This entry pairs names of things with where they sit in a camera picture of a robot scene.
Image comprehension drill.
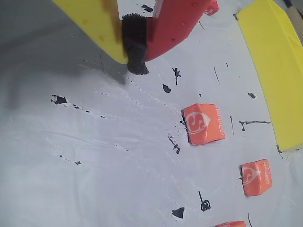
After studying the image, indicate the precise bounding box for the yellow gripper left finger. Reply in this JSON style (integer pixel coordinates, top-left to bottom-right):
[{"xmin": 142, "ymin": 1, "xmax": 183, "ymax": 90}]
[{"xmin": 51, "ymin": 0, "xmax": 130, "ymax": 65}]

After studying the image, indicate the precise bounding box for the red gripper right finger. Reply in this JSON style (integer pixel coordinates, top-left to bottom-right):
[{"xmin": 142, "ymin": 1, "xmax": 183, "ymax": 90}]
[{"xmin": 122, "ymin": 0, "xmax": 215, "ymax": 76}]

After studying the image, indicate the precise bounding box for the orange candy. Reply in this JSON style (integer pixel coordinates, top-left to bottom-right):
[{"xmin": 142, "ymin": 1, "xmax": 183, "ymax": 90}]
[
  {"xmin": 181, "ymin": 103, "xmax": 226, "ymax": 145},
  {"xmin": 238, "ymin": 158, "xmax": 273, "ymax": 197},
  {"xmin": 214, "ymin": 221, "xmax": 247, "ymax": 227}
]

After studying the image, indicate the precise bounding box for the yellow three-compartment box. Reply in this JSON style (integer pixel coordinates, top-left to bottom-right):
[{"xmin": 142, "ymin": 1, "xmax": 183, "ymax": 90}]
[{"xmin": 233, "ymin": 0, "xmax": 303, "ymax": 152}]

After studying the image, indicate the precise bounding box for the white plastic table cover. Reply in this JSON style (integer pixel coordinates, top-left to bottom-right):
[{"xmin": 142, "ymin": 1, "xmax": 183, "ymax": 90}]
[{"xmin": 0, "ymin": 0, "xmax": 303, "ymax": 227}]

